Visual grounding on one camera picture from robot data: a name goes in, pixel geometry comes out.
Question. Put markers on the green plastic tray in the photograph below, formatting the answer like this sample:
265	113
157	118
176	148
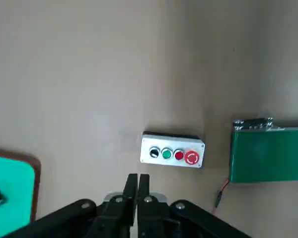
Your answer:
12	188

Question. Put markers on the green conveyor belt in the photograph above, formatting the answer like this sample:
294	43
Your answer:
268	156

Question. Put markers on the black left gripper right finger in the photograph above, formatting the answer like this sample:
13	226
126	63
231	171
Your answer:
159	218

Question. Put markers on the grey push button control box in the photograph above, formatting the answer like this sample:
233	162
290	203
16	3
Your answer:
172	143

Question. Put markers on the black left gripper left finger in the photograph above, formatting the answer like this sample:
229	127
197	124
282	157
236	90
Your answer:
106	218

